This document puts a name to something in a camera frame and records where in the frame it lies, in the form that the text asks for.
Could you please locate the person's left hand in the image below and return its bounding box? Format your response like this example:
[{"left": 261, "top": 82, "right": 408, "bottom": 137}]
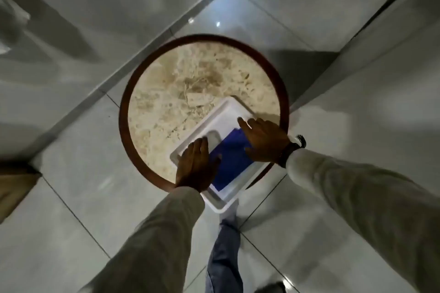
[{"left": 175, "top": 136, "right": 222, "bottom": 194}]

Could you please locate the person's right hand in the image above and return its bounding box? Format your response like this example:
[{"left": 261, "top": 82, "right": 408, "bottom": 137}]
[{"left": 238, "top": 117, "right": 293, "bottom": 164}]

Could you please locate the blue cloth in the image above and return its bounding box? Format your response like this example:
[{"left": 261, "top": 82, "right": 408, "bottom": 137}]
[{"left": 208, "top": 128, "right": 256, "bottom": 192}]

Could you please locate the white plastic tray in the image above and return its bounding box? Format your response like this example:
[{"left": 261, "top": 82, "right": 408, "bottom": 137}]
[{"left": 170, "top": 96, "right": 272, "bottom": 214}]

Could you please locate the person's right forearm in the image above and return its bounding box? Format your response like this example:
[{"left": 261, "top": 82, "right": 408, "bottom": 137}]
[{"left": 286, "top": 149, "right": 440, "bottom": 293}]

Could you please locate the person's left forearm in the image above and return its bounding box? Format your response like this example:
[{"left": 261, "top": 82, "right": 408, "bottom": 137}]
[{"left": 80, "top": 186, "right": 206, "bottom": 293}]

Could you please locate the black wristwatch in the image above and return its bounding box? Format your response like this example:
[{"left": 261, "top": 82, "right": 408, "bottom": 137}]
[{"left": 277, "top": 134, "right": 307, "bottom": 168}]

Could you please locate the round marble table wooden rim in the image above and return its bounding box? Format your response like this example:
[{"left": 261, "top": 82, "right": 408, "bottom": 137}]
[{"left": 118, "top": 34, "right": 290, "bottom": 192}]

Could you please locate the person's leg in blue jeans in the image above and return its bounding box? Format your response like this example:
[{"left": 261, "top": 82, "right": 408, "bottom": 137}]
[{"left": 205, "top": 199, "right": 242, "bottom": 293}]

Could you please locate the person's shoe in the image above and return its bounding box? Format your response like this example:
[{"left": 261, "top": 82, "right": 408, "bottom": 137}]
[{"left": 254, "top": 282, "right": 286, "bottom": 293}]

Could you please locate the brown wooden furniture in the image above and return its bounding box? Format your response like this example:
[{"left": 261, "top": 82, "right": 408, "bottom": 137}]
[{"left": 0, "top": 162, "right": 42, "bottom": 225}]

